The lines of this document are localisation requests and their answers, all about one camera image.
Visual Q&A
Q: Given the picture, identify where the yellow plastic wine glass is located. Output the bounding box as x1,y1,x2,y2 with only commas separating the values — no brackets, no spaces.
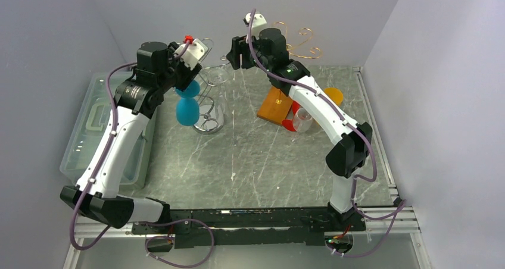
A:
324,87,344,106

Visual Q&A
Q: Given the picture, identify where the gold wire glass rack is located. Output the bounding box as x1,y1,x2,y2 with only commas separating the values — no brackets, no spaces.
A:
257,21,323,127

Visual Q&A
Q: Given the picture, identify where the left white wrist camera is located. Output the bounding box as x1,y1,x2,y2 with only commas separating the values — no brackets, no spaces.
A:
180,35,208,70

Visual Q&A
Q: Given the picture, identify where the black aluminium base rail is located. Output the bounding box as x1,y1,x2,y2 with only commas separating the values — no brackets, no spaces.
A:
71,207,422,249

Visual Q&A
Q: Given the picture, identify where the clear patterned wine glass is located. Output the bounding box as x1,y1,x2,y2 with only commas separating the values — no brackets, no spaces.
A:
292,108,313,133

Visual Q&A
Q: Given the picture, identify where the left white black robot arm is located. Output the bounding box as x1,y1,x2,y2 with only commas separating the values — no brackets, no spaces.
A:
60,38,208,233

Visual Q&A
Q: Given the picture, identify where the clear plain wine glass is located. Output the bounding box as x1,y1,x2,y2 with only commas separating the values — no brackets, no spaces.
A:
208,68,230,127

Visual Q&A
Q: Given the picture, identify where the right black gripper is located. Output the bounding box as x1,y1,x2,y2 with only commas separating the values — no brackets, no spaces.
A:
226,30,273,73

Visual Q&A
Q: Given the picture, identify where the silver wire glass rack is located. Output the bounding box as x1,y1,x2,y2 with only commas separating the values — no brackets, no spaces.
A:
193,55,230,135

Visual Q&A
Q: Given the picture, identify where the clear plastic storage box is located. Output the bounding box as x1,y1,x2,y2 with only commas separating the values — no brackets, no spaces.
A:
60,73,157,190

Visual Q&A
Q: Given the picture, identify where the blue plastic wine glass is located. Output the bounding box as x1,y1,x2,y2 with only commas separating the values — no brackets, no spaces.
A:
176,80,200,126

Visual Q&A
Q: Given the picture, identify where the red plastic wine glass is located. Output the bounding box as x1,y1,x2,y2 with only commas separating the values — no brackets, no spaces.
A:
282,101,301,132

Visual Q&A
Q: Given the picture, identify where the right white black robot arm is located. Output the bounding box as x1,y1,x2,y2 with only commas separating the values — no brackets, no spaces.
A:
226,28,377,230

